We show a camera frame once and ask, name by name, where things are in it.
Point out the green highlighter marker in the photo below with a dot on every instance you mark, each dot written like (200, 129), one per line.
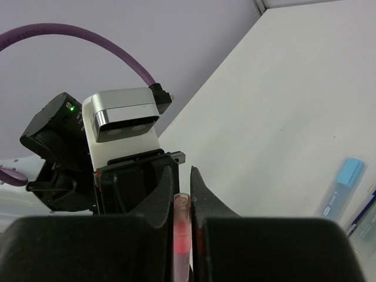
(363, 238)

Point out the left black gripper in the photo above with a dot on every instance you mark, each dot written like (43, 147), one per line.
(124, 183)

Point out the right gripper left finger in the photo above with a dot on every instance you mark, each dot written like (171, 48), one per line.
(128, 247)

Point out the blue highlighter marker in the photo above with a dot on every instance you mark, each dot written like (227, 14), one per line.
(341, 189)

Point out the blue ballpoint pen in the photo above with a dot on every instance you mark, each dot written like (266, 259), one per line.
(361, 212)

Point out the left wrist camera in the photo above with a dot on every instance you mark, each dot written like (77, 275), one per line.
(120, 123)

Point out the pink highlighter cap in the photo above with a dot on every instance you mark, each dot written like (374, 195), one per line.
(182, 224)

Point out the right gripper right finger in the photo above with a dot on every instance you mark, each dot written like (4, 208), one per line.
(229, 247)

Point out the red highlighter marker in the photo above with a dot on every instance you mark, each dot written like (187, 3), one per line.
(181, 266)

